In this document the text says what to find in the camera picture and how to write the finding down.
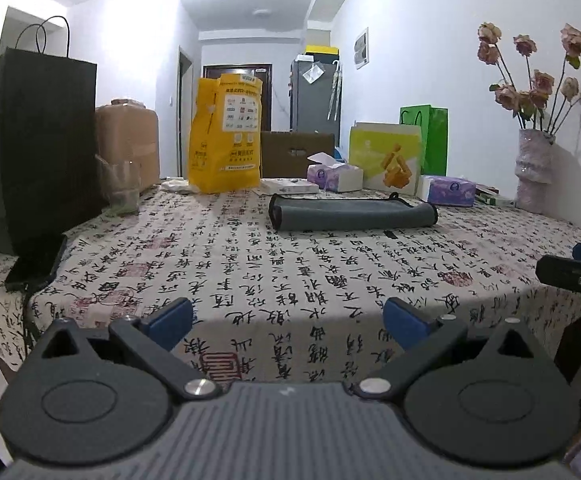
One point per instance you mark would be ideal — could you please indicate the white flat box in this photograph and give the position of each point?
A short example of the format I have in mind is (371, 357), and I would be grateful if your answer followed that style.
(288, 187)

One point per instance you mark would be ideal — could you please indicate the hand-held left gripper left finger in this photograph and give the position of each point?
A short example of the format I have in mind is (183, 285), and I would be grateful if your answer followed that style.
(169, 321)

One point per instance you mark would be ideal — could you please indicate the yellow printed bag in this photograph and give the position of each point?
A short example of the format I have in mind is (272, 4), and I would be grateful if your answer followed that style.
(223, 160)

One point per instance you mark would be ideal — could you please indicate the pink artificial flowers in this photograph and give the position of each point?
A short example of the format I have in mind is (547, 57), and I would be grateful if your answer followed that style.
(540, 85)

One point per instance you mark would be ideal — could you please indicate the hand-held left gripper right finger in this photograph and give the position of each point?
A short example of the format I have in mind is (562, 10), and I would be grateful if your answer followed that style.
(404, 321)

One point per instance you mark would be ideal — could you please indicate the black phone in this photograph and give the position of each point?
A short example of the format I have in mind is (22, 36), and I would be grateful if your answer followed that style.
(35, 266)

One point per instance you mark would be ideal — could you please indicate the crumpled white tissue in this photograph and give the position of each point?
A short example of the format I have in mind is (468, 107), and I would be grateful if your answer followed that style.
(178, 186)

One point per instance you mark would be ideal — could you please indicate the white textured vase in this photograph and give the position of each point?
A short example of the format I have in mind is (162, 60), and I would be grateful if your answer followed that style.
(534, 170)

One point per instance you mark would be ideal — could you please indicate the yellow and white gift bag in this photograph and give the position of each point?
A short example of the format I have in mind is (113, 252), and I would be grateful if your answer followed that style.
(385, 157)

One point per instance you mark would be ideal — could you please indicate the grey refrigerator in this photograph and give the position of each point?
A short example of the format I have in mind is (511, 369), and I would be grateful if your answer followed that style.
(310, 105)

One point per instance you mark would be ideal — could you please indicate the clear glass cup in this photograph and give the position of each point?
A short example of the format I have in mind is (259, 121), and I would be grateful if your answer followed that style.
(119, 185)

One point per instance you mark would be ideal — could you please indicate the yellow box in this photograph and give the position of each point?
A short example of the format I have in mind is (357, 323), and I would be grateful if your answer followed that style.
(320, 51)

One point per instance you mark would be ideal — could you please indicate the green paper bag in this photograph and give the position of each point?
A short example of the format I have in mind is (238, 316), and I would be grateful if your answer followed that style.
(435, 140)

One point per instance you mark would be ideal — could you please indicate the calligraphy print tablecloth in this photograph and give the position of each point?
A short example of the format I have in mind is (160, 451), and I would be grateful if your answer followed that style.
(270, 270)

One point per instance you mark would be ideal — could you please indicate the dark wooden door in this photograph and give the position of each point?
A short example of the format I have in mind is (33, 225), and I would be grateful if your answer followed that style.
(265, 95)

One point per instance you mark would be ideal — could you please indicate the green and white box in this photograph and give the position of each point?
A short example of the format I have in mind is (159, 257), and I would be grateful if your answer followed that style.
(493, 196)

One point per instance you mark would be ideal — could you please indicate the purple tissue box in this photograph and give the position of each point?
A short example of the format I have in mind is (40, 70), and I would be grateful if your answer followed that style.
(335, 177)
(448, 191)

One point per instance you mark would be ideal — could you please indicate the grey pouch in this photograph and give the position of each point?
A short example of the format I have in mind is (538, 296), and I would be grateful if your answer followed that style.
(350, 214)

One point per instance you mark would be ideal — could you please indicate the folded umbrella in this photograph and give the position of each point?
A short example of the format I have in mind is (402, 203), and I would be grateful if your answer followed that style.
(337, 87)

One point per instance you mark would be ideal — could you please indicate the black paper bag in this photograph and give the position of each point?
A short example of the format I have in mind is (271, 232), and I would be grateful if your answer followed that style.
(30, 150)

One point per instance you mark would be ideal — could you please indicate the brown cardboard box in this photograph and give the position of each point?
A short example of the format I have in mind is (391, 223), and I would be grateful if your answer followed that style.
(128, 135)
(295, 152)

